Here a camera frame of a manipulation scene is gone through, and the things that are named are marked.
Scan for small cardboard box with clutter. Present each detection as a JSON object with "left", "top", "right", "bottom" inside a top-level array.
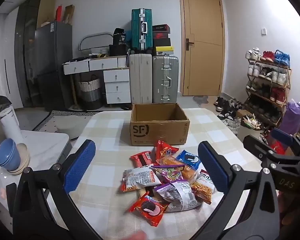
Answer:
[{"left": 236, "top": 110, "right": 262, "bottom": 130}]

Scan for grey doormat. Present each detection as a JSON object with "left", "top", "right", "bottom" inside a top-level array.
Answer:
[{"left": 193, "top": 95, "right": 209, "bottom": 104}]

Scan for red chips bag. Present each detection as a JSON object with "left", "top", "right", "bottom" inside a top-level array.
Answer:
[{"left": 154, "top": 139, "right": 180, "bottom": 164}]

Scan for blue cookie packet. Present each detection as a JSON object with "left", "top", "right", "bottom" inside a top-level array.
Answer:
[{"left": 176, "top": 150, "right": 203, "bottom": 171}]

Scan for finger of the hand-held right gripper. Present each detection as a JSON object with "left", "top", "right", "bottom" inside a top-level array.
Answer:
[
  {"left": 270, "top": 127, "right": 300, "bottom": 155},
  {"left": 243, "top": 135, "right": 300, "bottom": 164}
]

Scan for black bag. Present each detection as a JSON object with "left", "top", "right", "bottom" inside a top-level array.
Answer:
[{"left": 112, "top": 28, "right": 127, "bottom": 46}]

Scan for orange purple snack packet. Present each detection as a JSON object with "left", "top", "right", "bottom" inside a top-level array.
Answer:
[{"left": 157, "top": 155, "right": 187, "bottom": 172}]

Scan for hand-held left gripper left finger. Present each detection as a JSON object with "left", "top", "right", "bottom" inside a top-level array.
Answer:
[{"left": 13, "top": 139, "right": 97, "bottom": 240}]

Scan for black storage box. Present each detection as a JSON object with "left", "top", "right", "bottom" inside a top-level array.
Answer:
[{"left": 109, "top": 44, "right": 129, "bottom": 57}]

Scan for red round cookie packet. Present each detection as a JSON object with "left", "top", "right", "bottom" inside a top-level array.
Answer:
[{"left": 127, "top": 191, "right": 169, "bottom": 227}]

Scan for silver suitcase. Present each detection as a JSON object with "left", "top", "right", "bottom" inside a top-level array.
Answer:
[{"left": 152, "top": 55, "right": 179, "bottom": 103}]

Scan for pile of black white shoes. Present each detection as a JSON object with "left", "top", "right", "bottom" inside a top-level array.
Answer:
[{"left": 214, "top": 96, "right": 243, "bottom": 134}]

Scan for red white noodle snack packet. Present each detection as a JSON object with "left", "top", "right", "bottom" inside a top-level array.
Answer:
[{"left": 190, "top": 169, "right": 218, "bottom": 205}]

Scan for teal suitcase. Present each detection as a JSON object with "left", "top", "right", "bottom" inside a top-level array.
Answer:
[{"left": 131, "top": 9, "right": 153, "bottom": 53}]

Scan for grey fridge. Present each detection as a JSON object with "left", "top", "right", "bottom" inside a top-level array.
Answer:
[{"left": 34, "top": 21, "right": 73, "bottom": 110}]

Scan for woven laundry basket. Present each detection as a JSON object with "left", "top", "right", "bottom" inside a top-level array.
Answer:
[{"left": 76, "top": 75, "right": 102, "bottom": 110}]

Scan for purple candy packet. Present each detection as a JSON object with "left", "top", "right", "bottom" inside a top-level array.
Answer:
[{"left": 151, "top": 164, "right": 184, "bottom": 184}]

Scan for beige suitcase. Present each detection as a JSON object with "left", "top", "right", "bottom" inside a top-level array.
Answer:
[{"left": 129, "top": 53, "right": 153, "bottom": 105}]

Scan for white marble side table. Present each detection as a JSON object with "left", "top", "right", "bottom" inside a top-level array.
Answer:
[{"left": 0, "top": 130, "right": 70, "bottom": 230}]

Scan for white thermos jug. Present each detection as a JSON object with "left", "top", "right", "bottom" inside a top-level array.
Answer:
[{"left": 0, "top": 106, "right": 24, "bottom": 144}]

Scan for shoe rack with shoes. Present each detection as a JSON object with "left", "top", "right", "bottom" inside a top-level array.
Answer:
[{"left": 245, "top": 47, "right": 292, "bottom": 125}]

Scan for purple bag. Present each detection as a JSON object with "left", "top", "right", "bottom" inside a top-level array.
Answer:
[{"left": 281, "top": 99, "right": 300, "bottom": 135}]

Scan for purple white snack packet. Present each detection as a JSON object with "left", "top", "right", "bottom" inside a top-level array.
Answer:
[{"left": 154, "top": 180, "right": 199, "bottom": 212}]

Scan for stack of blue bowls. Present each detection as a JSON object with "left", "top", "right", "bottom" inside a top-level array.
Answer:
[{"left": 0, "top": 138, "right": 21, "bottom": 172}]

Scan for black shoe box red label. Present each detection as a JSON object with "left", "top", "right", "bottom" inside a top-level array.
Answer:
[{"left": 152, "top": 24, "right": 170, "bottom": 33}]

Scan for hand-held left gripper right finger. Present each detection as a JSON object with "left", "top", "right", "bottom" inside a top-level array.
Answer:
[{"left": 197, "top": 141, "right": 282, "bottom": 240}]

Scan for wooden door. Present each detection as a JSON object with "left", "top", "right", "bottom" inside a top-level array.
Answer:
[{"left": 178, "top": 0, "right": 226, "bottom": 97}]

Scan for brown cardboard sheet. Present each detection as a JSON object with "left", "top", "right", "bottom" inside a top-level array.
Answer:
[{"left": 65, "top": 4, "right": 75, "bottom": 25}]

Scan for brown cardboard box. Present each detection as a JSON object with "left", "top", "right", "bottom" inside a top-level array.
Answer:
[{"left": 130, "top": 102, "right": 190, "bottom": 146}]

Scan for arched mirror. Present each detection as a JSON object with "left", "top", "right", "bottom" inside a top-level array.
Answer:
[{"left": 79, "top": 32, "right": 114, "bottom": 55}]

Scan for white drawer desk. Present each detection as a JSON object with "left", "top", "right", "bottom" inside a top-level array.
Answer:
[{"left": 62, "top": 57, "right": 130, "bottom": 104}]

